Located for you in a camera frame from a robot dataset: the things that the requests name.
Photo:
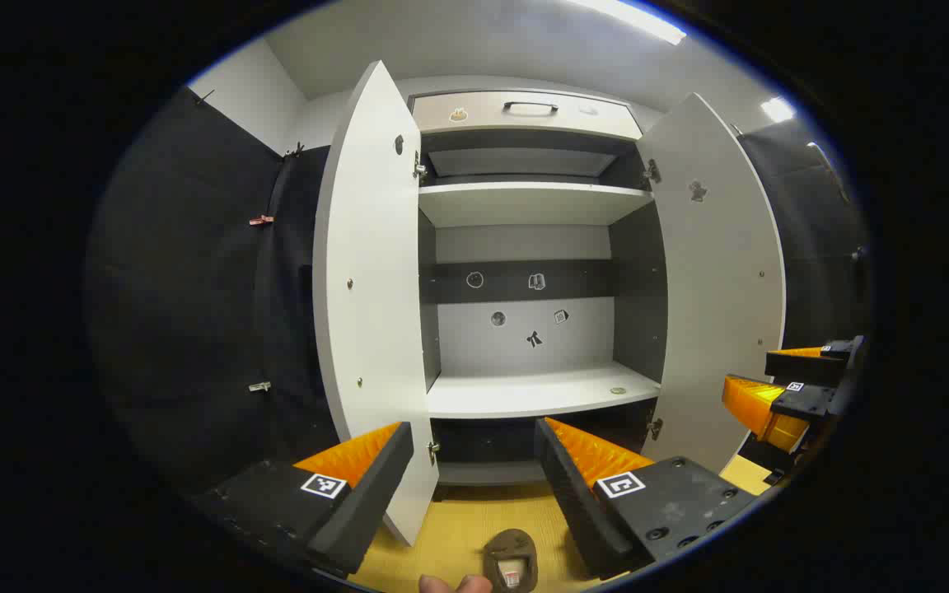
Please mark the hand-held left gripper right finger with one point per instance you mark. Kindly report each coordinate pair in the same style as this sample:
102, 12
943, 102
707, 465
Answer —
573, 502

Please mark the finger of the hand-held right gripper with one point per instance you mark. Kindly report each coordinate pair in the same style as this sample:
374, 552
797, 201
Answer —
804, 402
804, 368

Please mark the silver clip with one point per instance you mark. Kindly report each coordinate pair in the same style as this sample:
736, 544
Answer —
259, 385

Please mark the red clip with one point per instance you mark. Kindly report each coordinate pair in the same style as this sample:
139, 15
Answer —
260, 220

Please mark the black clip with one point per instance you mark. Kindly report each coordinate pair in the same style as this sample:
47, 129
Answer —
293, 151
204, 97

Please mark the brown fuzzy shoe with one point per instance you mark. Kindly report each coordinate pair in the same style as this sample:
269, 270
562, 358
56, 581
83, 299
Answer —
499, 545

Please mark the small ceiling light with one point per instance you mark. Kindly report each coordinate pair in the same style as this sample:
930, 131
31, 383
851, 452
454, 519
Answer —
778, 109

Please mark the long ceiling light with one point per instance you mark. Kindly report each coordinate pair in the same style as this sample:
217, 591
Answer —
631, 18

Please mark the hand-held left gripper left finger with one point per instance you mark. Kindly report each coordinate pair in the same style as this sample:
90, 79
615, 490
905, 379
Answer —
367, 502

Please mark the white shoe cabinet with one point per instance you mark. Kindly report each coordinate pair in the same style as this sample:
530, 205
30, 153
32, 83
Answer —
524, 391

